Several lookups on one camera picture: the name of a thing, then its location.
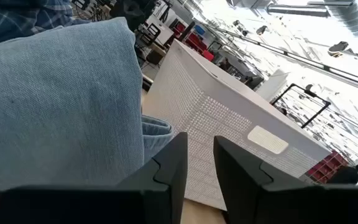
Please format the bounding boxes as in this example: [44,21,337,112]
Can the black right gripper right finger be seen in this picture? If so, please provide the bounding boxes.
[213,135,358,224]

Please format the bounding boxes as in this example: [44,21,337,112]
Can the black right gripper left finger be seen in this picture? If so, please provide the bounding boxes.
[0,132,188,224]

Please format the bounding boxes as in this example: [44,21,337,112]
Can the light blue denim jeans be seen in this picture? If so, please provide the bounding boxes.
[0,17,175,192]

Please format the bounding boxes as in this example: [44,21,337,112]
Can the blue plaid flannel shirt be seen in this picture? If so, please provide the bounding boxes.
[0,0,90,50]

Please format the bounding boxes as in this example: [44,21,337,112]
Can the red storage bin shelf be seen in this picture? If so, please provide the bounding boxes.
[172,21,216,62]
[305,151,350,184]

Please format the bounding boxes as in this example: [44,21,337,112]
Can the person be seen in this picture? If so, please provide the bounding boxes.
[326,163,358,186]

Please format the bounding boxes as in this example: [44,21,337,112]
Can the white perforated laundry basket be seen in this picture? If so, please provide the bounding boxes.
[141,39,332,212]

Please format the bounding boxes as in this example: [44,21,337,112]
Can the black rack frame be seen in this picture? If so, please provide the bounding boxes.
[270,83,332,129]

